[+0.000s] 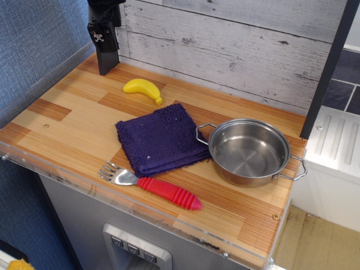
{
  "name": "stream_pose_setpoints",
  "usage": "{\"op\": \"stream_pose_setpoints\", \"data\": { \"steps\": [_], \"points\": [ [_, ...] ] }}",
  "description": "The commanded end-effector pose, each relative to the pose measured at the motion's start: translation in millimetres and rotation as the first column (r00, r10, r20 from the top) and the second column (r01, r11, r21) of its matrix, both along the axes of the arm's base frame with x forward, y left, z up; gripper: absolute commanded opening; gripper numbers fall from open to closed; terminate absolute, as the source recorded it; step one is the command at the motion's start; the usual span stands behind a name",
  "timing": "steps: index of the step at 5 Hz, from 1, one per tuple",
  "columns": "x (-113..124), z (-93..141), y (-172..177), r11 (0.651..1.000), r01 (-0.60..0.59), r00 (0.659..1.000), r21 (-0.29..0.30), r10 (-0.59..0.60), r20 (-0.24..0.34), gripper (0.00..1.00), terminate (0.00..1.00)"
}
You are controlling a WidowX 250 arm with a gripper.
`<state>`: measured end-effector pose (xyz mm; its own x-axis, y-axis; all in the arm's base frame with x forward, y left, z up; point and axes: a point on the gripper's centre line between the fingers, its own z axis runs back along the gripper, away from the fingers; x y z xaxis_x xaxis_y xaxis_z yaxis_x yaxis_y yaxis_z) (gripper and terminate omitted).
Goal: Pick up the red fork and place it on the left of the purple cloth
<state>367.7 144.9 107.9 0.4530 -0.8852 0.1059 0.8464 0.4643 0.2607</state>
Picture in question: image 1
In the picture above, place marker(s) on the yellow toy banana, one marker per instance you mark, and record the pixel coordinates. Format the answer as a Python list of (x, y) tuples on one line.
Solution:
[(145, 87)]

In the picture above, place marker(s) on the black post left rear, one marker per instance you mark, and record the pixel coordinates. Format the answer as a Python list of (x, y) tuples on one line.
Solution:
[(108, 63)]

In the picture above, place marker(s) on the stainless steel pot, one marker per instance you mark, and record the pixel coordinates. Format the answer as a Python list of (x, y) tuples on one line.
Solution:
[(248, 152)]

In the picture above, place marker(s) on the white toy sink unit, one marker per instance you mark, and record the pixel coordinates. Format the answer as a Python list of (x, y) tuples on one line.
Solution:
[(330, 190)]

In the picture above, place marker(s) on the black post right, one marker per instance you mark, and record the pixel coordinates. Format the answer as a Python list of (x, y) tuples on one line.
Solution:
[(341, 35)]

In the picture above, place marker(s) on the yellow object bottom left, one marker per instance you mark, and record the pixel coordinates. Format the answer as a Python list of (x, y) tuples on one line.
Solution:
[(19, 265)]

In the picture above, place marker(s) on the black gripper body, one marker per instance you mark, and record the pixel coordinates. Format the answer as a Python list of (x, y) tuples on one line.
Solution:
[(104, 16)]

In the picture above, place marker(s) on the purple folded cloth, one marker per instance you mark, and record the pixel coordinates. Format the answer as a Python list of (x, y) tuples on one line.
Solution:
[(161, 141)]

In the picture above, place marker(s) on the red handled metal fork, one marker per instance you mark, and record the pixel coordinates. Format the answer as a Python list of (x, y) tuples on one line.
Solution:
[(177, 195)]

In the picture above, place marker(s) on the black post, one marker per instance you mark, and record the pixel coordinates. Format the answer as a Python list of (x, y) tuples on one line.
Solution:
[(341, 35), (108, 63)]

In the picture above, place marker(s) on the grey toy cabinet front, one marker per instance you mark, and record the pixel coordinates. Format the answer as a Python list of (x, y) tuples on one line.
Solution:
[(84, 217)]

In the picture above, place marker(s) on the silver dispenser panel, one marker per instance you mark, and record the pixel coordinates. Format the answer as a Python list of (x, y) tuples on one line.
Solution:
[(128, 251)]

